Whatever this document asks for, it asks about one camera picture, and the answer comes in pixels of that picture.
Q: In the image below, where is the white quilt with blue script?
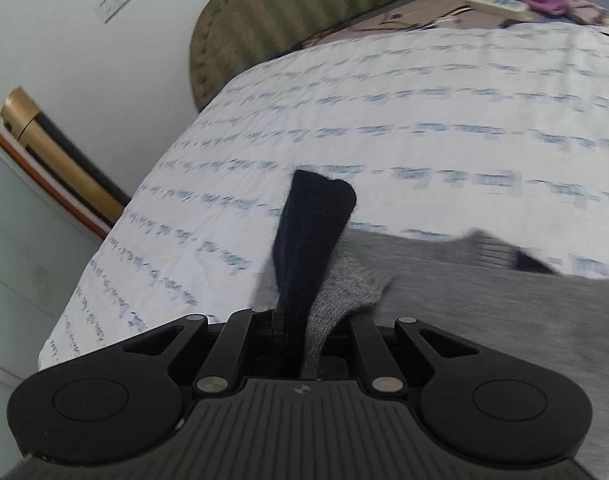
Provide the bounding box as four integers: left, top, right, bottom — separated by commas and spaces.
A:
38, 22, 609, 368

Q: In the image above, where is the grey and navy knit garment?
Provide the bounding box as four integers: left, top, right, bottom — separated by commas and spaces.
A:
252, 170, 609, 479

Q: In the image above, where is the olive cloud-shaped headboard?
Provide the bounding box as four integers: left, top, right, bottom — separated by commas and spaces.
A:
188, 0, 398, 110

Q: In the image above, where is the white power strip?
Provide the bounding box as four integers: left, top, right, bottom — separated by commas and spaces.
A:
465, 0, 530, 20

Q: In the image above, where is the gold and black tube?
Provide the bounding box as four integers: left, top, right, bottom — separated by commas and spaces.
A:
1, 87, 130, 226

